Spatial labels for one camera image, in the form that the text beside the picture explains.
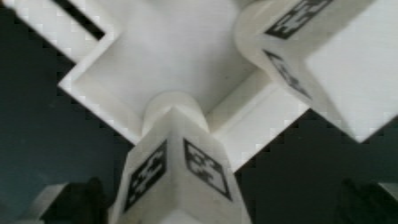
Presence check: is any white chair seat part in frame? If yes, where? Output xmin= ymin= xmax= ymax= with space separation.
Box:
xmin=0 ymin=0 xmax=307 ymax=167

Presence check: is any white chair leg with tag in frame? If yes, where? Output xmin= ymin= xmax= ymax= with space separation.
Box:
xmin=234 ymin=0 xmax=398 ymax=142
xmin=108 ymin=92 xmax=250 ymax=224

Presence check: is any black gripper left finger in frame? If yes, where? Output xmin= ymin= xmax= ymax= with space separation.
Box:
xmin=10 ymin=178 xmax=108 ymax=224

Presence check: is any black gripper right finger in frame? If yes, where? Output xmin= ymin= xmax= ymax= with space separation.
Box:
xmin=334 ymin=179 xmax=398 ymax=224

